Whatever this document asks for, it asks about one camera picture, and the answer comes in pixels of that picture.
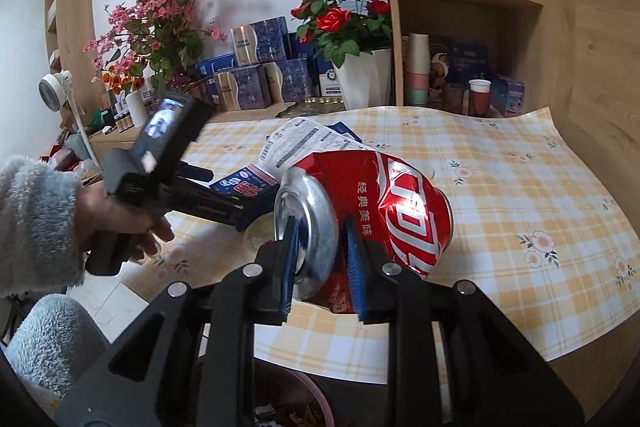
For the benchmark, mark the orange artificial flowers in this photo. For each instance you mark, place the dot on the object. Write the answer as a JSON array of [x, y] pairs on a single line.
[[120, 82]]

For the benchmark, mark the person's grey fleece leg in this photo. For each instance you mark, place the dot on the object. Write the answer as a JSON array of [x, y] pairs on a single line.
[[50, 342]]

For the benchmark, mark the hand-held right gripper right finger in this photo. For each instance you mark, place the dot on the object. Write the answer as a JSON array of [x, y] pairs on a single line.
[[355, 267]]

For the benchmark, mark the crushed red soda can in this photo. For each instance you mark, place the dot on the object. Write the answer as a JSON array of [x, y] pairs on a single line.
[[400, 212]]

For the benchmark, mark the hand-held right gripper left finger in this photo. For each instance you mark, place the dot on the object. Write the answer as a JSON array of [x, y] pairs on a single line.
[[290, 257]]

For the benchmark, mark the white wall socket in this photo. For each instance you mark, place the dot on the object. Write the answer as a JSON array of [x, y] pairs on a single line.
[[214, 21]]

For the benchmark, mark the person's left hand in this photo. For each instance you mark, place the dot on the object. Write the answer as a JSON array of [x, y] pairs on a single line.
[[95, 217]]

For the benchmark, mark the white vase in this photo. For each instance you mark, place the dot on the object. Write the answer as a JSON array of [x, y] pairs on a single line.
[[136, 109]]

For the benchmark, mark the white desk fan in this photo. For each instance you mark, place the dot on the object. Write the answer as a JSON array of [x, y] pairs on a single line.
[[54, 88]]

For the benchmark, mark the yellow checked floral tablecloth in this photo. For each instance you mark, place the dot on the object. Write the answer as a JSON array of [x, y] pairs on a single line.
[[500, 187]]

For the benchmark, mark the stack of pastel paper cups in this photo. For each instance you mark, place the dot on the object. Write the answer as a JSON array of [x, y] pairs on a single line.
[[416, 72]]

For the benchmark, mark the white flower pot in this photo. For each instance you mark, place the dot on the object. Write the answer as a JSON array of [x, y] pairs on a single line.
[[360, 82]]

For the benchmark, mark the red paper cup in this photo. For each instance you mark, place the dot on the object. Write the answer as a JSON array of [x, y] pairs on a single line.
[[479, 99]]

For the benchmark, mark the red rose artificial plant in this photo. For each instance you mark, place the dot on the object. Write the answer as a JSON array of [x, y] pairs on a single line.
[[332, 19]]

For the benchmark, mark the stack of blue gift boxes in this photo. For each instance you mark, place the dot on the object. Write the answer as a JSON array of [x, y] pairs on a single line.
[[255, 42]]

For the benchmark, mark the light blue carton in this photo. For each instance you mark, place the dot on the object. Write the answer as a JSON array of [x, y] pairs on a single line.
[[507, 97]]

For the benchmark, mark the low wooden cabinet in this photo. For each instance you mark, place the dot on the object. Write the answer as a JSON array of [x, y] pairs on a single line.
[[115, 141]]

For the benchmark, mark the wooden picket planter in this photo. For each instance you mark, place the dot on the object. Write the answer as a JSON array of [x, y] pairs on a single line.
[[192, 89]]

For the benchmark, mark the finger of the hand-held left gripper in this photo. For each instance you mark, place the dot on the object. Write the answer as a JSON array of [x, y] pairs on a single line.
[[205, 204], [195, 172]]

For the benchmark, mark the dark blue printed box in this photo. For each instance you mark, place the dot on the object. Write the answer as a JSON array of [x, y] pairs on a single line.
[[462, 57]]

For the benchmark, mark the person's left forearm grey sleeve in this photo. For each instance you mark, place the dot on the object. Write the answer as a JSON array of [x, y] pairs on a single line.
[[35, 217]]

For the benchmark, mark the wooden bookcase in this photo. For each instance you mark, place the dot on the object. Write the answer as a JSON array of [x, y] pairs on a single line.
[[75, 32]]

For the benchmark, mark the white printed paper leaflet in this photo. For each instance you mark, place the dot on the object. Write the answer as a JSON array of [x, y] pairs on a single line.
[[305, 139]]

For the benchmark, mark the row of small bottles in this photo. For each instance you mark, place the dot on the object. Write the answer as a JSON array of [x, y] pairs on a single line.
[[122, 119]]

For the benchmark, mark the pile of household clutter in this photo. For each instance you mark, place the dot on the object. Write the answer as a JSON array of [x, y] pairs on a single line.
[[70, 157]]

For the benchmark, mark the gold patterned tray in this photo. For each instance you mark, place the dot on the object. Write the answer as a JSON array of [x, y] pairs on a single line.
[[315, 103]]

